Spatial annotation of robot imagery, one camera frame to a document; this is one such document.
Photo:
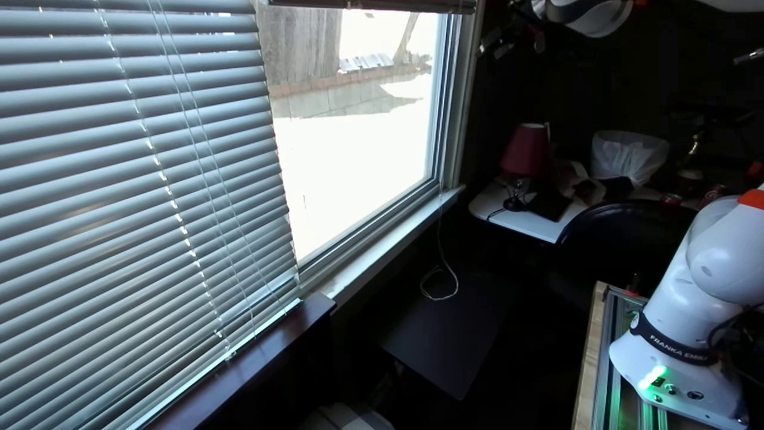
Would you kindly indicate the black desk item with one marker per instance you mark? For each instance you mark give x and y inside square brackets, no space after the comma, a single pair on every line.
[551,207]

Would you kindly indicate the wooden fence outside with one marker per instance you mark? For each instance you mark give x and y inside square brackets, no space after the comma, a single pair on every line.
[300,48]

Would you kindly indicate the dark grey side table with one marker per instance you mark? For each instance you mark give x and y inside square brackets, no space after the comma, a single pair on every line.
[454,335]

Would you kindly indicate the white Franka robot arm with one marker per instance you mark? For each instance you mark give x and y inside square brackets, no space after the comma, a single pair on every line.
[701,294]

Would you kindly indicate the dark wooden ledge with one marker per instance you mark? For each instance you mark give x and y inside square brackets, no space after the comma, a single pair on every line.
[255,358]

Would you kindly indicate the white desk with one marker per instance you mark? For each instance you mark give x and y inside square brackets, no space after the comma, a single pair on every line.
[526,225]

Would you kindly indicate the raised grey window blinds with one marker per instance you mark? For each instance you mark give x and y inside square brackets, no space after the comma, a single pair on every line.
[373,4]

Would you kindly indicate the black round chair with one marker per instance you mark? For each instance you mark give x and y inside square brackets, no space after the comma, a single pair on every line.
[623,229]

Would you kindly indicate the blue white plaid blanket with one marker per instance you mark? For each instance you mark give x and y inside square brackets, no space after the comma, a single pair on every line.
[342,419]

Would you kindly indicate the closed grey window blinds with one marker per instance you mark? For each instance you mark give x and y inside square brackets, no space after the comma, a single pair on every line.
[121,200]

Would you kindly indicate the white plastic bag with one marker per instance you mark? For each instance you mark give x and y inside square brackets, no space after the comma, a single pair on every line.
[630,155]

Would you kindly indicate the white black helmet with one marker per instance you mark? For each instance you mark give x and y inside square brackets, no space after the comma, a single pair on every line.
[589,14]

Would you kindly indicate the wooden robot mount table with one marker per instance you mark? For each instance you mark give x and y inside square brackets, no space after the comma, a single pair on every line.
[591,358]

